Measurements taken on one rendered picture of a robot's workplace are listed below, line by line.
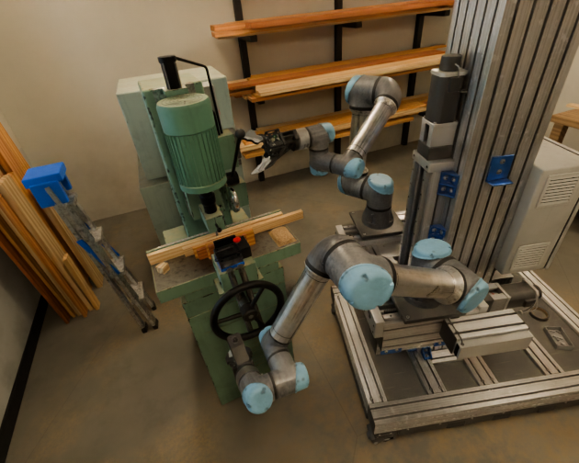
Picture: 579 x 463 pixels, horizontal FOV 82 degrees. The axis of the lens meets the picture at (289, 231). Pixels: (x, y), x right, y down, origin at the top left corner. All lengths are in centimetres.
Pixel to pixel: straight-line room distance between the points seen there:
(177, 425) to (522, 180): 190
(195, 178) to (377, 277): 73
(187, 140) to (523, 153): 110
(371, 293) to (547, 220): 89
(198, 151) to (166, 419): 145
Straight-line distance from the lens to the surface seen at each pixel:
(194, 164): 120
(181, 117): 114
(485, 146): 125
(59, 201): 195
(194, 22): 349
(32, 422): 248
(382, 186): 153
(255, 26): 306
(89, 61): 350
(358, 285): 77
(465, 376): 193
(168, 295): 136
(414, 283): 93
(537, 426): 217
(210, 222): 134
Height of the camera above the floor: 176
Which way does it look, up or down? 36 degrees down
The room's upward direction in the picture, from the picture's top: 6 degrees counter-clockwise
